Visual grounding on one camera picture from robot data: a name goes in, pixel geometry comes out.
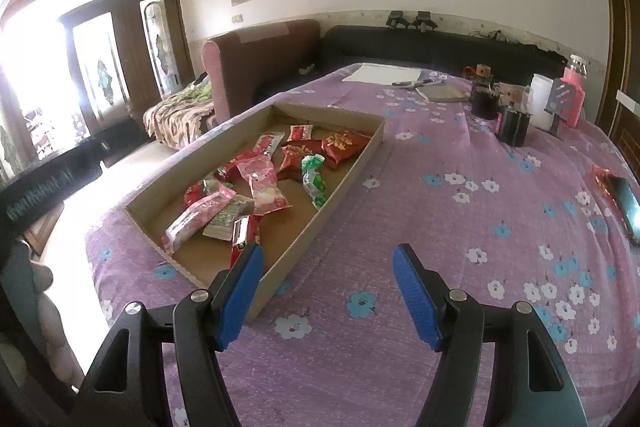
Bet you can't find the purple floral bed sheet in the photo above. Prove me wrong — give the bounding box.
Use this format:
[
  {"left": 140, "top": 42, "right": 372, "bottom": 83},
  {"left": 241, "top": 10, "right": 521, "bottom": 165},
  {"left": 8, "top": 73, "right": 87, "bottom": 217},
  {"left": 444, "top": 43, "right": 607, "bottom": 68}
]
[{"left": 85, "top": 63, "right": 640, "bottom": 427}]

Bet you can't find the red foil packet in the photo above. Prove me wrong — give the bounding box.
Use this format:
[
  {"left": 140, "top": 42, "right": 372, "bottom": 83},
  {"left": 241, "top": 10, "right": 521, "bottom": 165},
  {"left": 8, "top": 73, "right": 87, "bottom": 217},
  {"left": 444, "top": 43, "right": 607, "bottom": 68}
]
[{"left": 591, "top": 164, "right": 621, "bottom": 200}]

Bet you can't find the brown cardboard tag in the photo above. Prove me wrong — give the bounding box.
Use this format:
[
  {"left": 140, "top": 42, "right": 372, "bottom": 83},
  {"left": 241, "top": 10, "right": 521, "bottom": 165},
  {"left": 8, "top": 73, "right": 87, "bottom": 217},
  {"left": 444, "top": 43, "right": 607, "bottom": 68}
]
[{"left": 500, "top": 83, "right": 526, "bottom": 108}]

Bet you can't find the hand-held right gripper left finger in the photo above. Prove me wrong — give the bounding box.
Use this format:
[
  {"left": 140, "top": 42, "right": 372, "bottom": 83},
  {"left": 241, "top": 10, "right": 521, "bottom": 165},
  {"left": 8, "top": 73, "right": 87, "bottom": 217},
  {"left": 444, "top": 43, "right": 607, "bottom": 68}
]
[{"left": 67, "top": 244, "right": 266, "bottom": 427}]

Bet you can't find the white flat box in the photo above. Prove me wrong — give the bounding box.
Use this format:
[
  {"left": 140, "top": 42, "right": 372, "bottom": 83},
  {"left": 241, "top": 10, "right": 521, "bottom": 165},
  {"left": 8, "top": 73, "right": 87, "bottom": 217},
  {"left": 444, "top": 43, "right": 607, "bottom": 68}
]
[{"left": 616, "top": 89, "right": 640, "bottom": 112}]

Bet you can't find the black pen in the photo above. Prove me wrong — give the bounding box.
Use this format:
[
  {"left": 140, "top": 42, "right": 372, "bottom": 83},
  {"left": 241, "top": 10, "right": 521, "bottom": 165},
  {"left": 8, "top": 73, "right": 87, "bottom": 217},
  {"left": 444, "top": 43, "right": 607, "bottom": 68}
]
[{"left": 391, "top": 78, "right": 446, "bottom": 88}]

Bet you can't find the cardboard box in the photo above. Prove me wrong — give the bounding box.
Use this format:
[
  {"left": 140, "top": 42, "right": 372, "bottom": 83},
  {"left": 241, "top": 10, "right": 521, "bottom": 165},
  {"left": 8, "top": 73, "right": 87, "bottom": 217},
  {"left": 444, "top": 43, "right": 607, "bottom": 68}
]
[{"left": 124, "top": 103, "right": 386, "bottom": 323}]

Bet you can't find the notebook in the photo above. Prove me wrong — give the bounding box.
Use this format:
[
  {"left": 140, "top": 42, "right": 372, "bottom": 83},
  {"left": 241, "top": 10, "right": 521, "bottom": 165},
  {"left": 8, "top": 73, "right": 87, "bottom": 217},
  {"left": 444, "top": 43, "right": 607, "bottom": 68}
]
[{"left": 415, "top": 84, "right": 473, "bottom": 102}]

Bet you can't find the white cup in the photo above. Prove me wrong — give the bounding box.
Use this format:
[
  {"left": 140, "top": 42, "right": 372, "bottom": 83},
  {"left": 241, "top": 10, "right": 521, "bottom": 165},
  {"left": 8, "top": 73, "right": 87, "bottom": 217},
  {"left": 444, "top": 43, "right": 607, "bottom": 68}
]
[{"left": 529, "top": 73, "right": 558, "bottom": 130}]

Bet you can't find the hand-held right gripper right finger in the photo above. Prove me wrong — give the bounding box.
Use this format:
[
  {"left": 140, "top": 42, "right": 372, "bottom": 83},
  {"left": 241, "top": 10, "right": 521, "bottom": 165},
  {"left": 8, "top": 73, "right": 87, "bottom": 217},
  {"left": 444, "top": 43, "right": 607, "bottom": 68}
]
[{"left": 391, "top": 243, "right": 593, "bottom": 427}]

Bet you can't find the brown sofa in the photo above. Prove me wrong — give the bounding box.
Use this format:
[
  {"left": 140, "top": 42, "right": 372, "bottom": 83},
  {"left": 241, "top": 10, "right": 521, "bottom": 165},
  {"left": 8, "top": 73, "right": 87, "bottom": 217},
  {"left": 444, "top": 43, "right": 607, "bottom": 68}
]
[{"left": 201, "top": 19, "right": 322, "bottom": 120}]

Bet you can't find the white paper sheet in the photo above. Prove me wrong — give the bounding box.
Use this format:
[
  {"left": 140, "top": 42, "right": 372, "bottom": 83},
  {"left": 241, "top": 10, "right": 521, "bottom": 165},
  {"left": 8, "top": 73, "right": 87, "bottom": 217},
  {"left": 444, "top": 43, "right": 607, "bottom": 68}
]
[{"left": 341, "top": 63, "right": 423, "bottom": 85}]

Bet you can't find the dark card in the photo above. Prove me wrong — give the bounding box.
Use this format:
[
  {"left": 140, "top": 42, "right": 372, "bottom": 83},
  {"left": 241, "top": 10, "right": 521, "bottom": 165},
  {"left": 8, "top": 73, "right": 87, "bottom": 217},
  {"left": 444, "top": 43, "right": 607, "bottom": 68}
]
[{"left": 544, "top": 77, "right": 571, "bottom": 135}]

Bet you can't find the dark jar with cork lid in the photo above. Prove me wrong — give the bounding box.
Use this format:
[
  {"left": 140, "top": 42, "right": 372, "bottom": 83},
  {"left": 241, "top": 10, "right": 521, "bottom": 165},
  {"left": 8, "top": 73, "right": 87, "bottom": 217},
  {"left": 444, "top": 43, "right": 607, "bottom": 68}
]
[{"left": 462, "top": 63, "right": 501, "bottom": 118}]

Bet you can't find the wooden glass door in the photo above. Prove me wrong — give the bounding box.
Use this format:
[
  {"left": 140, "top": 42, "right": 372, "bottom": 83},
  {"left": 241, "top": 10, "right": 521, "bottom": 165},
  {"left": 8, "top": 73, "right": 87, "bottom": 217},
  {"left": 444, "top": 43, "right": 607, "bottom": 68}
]
[{"left": 0, "top": 0, "right": 193, "bottom": 158}]

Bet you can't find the pink red snack packet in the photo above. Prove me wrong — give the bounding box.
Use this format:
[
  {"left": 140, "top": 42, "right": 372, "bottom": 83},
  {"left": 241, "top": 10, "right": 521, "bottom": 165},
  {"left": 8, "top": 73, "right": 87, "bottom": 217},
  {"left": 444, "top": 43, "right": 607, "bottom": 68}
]
[{"left": 250, "top": 132, "right": 286, "bottom": 158}]

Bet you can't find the black canister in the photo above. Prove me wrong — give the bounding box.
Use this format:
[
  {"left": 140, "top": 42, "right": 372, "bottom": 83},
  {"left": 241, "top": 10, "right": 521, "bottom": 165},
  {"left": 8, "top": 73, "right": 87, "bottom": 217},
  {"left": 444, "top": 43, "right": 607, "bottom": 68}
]
[{"left": 495, "top": 104, "right": 533, "bottom": 146}]

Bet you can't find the pink white snack packet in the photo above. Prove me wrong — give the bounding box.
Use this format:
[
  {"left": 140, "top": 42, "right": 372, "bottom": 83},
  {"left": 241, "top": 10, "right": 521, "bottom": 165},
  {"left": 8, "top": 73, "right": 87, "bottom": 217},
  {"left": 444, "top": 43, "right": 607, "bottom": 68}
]
[{"left": 160, "top": 194, "right": 236, "bottom": 257}]

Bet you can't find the black sofa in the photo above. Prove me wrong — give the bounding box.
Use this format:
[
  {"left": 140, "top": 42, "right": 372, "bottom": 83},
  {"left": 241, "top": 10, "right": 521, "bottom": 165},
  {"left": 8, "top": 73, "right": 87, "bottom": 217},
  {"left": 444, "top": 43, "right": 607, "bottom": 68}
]
[{"left": 255, "top": 25, "right": 568, "bottom": 105}]

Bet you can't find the black phone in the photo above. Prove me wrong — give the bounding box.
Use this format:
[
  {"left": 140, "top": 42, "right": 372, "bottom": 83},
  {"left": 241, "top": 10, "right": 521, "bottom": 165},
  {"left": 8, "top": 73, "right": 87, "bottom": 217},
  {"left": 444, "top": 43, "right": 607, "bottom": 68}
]
[{"left": 605, "top": 174, "right": 640, "bottom": 248}]

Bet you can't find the person's left hand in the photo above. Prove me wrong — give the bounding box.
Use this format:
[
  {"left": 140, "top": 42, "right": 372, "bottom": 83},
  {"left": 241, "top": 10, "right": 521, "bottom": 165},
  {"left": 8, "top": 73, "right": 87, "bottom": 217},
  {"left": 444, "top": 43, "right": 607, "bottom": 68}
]
[{"left": 2, "top": 244, "right": 85, "bottom": 390}]

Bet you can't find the pink bottle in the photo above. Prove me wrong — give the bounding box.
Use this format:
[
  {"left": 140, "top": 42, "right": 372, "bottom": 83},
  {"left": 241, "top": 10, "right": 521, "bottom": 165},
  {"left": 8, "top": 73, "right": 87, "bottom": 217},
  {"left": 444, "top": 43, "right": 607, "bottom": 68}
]
[{"left": 562, "top": 54, "right": 587, "bottom": 128}]

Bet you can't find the floral blanket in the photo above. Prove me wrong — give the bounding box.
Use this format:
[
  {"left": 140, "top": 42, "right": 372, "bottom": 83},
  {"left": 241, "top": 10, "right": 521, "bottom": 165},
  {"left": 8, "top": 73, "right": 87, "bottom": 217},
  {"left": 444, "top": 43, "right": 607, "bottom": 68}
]
[{"left": 143, "top": 77, "right": 221, "bottom": 150}]

